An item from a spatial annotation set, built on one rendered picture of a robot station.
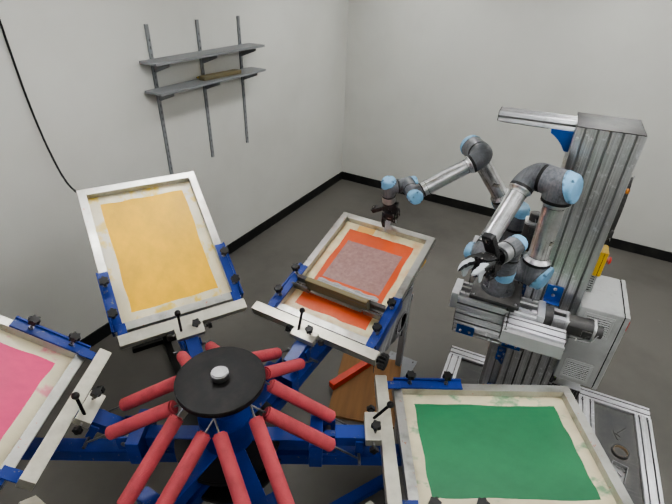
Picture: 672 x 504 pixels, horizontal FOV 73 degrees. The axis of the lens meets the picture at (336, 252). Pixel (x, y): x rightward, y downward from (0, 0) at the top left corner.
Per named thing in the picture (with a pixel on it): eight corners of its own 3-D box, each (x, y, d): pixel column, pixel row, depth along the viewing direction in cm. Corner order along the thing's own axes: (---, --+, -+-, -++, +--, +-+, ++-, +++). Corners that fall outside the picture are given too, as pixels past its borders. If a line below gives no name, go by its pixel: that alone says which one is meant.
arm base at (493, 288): (515, 284, 220) (520, 267, 215) (511, 301, 208) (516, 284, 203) (483, 275, 225) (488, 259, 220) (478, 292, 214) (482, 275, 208)
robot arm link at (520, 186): (522, 150, 184) (458, 252, 185) (547, 158, 177) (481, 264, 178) (528, 164, 193) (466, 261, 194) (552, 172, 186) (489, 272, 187)
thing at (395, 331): (393, 329, 289) (399, 283, 270) (405, 333, 286) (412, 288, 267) (360, 375, 255) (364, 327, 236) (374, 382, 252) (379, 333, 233)
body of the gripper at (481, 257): (487, 283, 160) (506, 270, 166) (490, 261, 156) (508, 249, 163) (469, 275, 165) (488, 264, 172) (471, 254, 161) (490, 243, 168)
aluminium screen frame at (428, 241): (344, 216, 279) (344, 211, 276) (435, 242, 255) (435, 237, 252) (272, 309, 234) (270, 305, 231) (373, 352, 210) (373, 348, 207)
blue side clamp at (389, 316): (393, 303, 230) (393, 295, 225) (402, 307, 228) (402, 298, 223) (366, 350, 212) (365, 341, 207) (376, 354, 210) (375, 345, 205)
